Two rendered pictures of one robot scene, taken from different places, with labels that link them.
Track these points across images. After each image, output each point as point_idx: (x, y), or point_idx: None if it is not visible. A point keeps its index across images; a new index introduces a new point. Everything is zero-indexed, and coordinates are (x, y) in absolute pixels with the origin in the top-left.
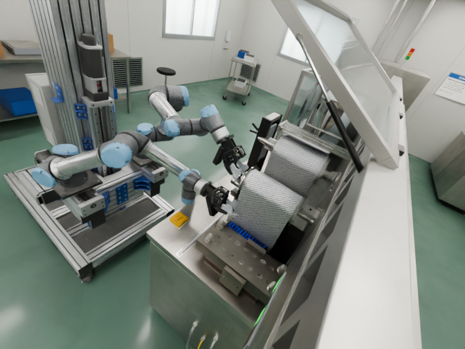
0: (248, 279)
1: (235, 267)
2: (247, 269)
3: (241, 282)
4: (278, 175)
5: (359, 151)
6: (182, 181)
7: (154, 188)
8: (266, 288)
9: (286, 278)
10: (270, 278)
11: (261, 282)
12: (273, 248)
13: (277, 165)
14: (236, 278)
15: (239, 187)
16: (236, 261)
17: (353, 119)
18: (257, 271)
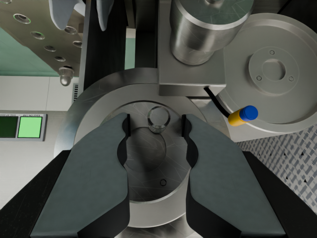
0: (33, 51)
1: (16, 32)
2: (43, 45)
3: (19, 42)
4: (281, 145)
5: None
6: None
7: None
8: (58, 67)
9: (12, 166)
10: (76, 67)
11: (57, 62)
12: (154, 29)
13: (299, 186)
14: (12, 36)
15: (54, 153)
16: (27, 29)
17: None
18: (62, 55)
